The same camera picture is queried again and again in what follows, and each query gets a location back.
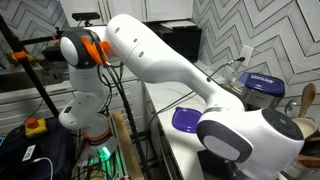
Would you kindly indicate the black tripod pole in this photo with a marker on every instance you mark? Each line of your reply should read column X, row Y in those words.
column 20, row 53

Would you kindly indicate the black camera on stand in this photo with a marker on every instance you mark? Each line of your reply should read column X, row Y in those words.
column 85, row 16

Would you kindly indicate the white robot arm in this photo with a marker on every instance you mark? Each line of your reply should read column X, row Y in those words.
column 261, row 143

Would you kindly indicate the white wall outlet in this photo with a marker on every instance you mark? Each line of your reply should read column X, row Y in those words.
column 246, row 52

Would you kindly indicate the white upper cabinets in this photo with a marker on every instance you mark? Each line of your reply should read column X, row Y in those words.
column 143, row 10

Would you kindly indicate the silver coffee making machine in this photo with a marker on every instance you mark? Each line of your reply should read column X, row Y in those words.
column 256, row 100

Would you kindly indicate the white ladle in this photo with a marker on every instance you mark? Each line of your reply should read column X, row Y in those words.
column 307, row 126

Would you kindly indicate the wooden board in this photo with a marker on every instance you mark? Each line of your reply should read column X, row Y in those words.
column 128, row 150

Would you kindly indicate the blue lidded plastic container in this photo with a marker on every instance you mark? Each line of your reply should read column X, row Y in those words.
column 263, row 83

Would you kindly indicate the purple plastic container lid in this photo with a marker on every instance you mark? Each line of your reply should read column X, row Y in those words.
column 186, row 119

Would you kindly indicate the black bag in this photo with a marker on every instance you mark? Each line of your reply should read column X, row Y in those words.
column 48, row 156

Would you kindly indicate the yellow emergency stop button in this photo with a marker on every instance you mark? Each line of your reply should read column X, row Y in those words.
column 35, row 127

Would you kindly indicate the black box appliance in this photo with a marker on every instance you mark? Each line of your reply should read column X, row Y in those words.
column 185, row 41

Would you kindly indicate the white drawer cabinets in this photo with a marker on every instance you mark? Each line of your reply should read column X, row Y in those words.
column 15, row 109

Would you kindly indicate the wooden spoon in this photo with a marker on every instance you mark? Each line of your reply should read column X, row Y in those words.
column 308, row 95

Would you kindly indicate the silver ladle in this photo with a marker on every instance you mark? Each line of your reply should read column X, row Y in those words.
column 289, row 106

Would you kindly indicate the large steel pot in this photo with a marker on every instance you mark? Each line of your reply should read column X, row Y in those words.
column 306, row 165

